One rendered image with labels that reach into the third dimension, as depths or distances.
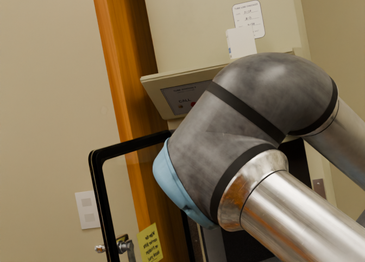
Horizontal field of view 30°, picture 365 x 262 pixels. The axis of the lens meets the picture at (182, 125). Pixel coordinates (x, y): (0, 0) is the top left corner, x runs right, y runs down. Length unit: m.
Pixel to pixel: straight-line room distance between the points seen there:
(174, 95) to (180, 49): 0.12
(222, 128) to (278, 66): 0.10
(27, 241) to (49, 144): 0.33
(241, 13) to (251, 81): 0.65
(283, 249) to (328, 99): 0.22
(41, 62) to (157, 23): 0.70
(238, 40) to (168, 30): 0.20
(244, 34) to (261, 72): 0.55
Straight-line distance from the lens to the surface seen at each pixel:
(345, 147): 0.96
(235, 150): 0.79
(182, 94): 1.41
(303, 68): 0.86
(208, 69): 1.35
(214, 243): 1.60
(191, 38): 1.48
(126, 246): 1.28
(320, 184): 1.45
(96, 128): 2.06
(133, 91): 1.49
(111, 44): 1.45
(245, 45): 1.37
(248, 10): 1.45
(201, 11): 1.48
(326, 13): 1.86
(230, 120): 0.80
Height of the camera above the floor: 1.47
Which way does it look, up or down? 3 degrees down
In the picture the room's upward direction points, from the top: 10 degrees counter-clockwise
